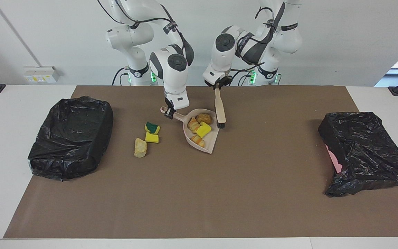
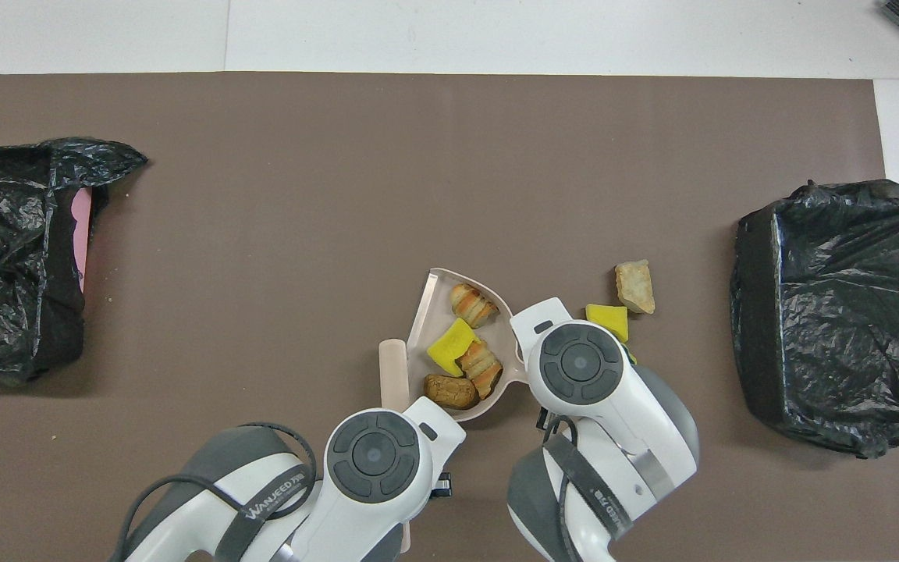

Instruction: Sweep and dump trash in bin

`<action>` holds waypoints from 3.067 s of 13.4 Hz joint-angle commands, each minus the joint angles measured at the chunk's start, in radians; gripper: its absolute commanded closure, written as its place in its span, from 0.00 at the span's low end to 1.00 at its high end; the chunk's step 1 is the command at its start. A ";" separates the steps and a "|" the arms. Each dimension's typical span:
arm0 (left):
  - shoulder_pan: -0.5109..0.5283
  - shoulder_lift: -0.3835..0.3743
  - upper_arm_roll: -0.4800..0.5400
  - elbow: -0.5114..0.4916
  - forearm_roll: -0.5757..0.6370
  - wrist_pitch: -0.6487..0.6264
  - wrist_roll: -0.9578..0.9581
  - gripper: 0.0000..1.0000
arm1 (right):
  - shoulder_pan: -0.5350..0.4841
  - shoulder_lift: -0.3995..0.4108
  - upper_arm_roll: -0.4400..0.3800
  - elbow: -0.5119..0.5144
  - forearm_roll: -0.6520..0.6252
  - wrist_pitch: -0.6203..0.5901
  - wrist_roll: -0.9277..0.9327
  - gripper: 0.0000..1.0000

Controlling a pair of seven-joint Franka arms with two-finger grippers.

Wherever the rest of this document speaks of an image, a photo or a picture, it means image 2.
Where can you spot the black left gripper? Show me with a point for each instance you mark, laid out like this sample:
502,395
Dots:
443,485

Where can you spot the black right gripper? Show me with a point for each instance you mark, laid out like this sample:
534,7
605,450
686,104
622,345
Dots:
545,420

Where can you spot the toy croissant piece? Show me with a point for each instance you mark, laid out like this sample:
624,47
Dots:
474,304
482,367

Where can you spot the brown bread roll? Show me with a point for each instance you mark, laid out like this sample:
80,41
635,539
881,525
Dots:
449,390

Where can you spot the small square yellow sponge piece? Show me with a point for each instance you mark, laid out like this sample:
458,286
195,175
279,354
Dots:
607,321

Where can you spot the notched yellow sponge piece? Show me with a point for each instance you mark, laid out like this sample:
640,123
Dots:
453,347

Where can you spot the beige hand brush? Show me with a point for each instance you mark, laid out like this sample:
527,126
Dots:
393,371

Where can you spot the beige plastic dustpan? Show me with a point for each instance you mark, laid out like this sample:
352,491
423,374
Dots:
438,312

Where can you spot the pale bread chunk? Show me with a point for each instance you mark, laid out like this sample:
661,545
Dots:
635,287

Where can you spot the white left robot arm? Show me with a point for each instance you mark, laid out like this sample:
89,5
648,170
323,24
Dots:
371,468

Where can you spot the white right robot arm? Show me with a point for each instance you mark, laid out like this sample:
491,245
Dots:
598,390

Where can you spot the bin fully wrapped black bag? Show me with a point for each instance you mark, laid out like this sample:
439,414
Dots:
840,312

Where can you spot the pink bin with black bag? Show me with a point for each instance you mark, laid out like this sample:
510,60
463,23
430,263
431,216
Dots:
5,257

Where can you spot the brown table mat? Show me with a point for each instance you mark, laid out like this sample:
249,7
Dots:
262,195

